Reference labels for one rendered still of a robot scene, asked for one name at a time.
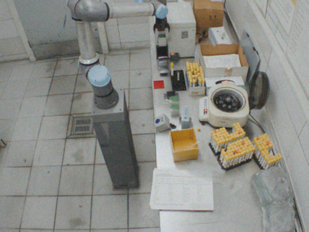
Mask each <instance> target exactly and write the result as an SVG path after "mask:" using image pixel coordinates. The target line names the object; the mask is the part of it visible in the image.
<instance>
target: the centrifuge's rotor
mask: <svg viewBox="0 0 309 232"><path fill-rule="evenodd" d="M214 105H215V106H216V107H217V108H219V109H221V110H223V111H226V112H234V111H237V110H240V107H241V103H240V101H239V99H238V98H237V97H236V96H234V95H232V94H229V93H225V94H221V95H219V96H218V97H217V98H216V99H215V103H214Z"/></svg>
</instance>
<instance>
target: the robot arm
mask: <svg viewBox="0 0 309 232"><path fill-rule="evenodd" d="M66 4H67V6H68V8H69V9H70V12H71V19H72V20H74V21H75V24H76V31H77V35H78V36H77V37H78V42H79V49H80V52H81V56H80V57H79V61H78V68H79V69H80V71H81V73H82V74H83V75H84V77H85V78H86V79H87V80H88V82H89V83H90V85H91V86H92V89H93V91H94V103H95V106H96V107H97V108H99V109H110V108H112V107H114V106H116V105H117V103H118V101H119V98H120V97H119V94H118V92H117V90H116V89H114V87H113V84H112V81H111V78H110V72H109V71H108V68H107V67H105V66H103V65H101V64H100V62H99V55H98V54H97V53H96V52H95V43H94V38H93V29H92V22H107V21H108V20H109V19H116V18H134V17H154V16H155V23H154V25H153V32H154V35H155V37H156V39H157V40H158V33H159V32H160V31H164V32H165V35H166V39H167V38H168V36H169V32H170V26H169V24H168V21H167V17H166V15H167V14H168V8H167V0H135V2H134V3H118V4H108V3H107V2H97V1H96V0H67V2H66Z"/></svg>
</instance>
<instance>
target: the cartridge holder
mask: <svg viewBox="0 0 309 232"><path fill-rule="evenodd" d="M163 95H164V101H169V98H170V97H171V96H177V97H178V100H179V96H178V93H176V92H175V91H166V93H164V94H163Z"/></svg>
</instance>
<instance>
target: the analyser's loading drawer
mask: <svg viewBox="0 0 309 232"><path fill-rule="evenodd" d="M157 56H158V70H159V73H169V67H168V59H167V52H166V51H164V52H157Z"/></svg>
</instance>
